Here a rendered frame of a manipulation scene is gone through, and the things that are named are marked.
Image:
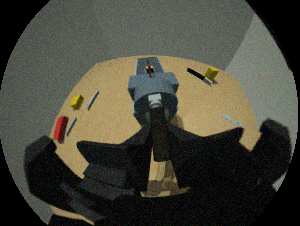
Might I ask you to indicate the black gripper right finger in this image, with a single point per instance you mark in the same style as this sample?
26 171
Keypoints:
189 151

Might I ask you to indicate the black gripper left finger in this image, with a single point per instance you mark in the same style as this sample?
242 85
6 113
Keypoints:
133 155

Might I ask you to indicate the red rectangular block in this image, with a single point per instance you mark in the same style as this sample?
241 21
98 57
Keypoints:
60 128

